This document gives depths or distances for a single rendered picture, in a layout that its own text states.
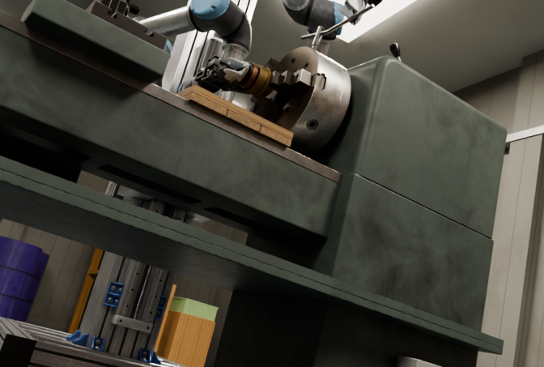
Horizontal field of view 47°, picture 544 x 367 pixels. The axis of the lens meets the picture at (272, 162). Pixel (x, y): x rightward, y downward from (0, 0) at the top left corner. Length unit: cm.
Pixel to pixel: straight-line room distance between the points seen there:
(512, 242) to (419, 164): 298
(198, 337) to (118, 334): 550
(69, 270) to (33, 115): 790
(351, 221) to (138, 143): 60
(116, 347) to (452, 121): 143
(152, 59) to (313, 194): 56
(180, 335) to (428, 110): 625
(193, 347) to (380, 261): 630
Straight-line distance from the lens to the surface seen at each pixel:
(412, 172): 185
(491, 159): 213
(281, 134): 161
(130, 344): 248
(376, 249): 173
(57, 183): 123
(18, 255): 779
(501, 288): 476
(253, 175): 157
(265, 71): 180
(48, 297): 921
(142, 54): 142
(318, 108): 174
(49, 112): 139
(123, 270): 246
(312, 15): 240
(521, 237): 476
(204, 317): 799
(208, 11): 208
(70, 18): 138
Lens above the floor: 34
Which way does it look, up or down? 17 degrees up
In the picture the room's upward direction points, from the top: 15 degrees clockwise
